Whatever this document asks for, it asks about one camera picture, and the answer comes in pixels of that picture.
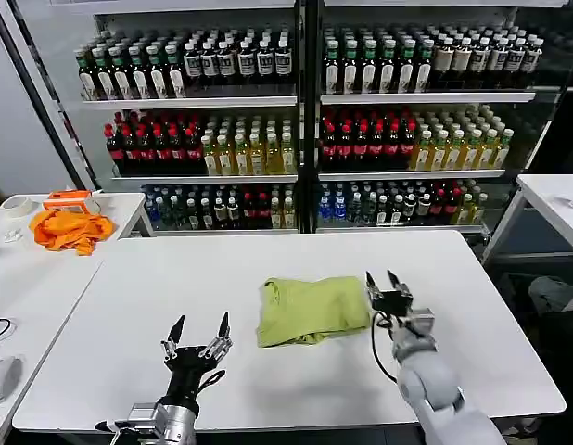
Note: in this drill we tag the grey bundled bag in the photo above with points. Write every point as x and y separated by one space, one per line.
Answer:
551 294

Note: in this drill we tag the light green shirt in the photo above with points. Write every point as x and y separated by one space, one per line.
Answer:
314 308

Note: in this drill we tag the black slanted pole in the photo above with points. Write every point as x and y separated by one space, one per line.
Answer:
36 95

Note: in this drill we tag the orange and white box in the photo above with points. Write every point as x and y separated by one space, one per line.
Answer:
66 200

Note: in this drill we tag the white table with clear item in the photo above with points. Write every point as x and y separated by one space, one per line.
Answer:
555 204

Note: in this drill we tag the grey rounded device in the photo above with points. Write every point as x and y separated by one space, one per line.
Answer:
3 377

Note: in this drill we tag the white tape roll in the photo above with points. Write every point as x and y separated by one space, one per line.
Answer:
16 205

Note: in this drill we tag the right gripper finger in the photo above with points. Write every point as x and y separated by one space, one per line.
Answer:
400 285
373 289

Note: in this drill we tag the small white clear object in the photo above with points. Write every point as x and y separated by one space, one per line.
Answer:
12 235

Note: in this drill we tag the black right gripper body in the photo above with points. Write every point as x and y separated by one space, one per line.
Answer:
393 303

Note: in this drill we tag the shelf with bottles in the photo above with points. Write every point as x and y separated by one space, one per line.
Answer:
407 130
198 130

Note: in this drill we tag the white side table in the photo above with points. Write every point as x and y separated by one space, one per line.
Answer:
17 278

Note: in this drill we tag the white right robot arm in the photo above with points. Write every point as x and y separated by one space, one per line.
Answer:
430 371

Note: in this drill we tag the orange crumpled cloth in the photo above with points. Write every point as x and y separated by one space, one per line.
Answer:
68 231

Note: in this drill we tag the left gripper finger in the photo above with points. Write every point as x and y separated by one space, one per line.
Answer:
171 347
219 345

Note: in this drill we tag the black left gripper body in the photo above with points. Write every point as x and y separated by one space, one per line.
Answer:
189 371

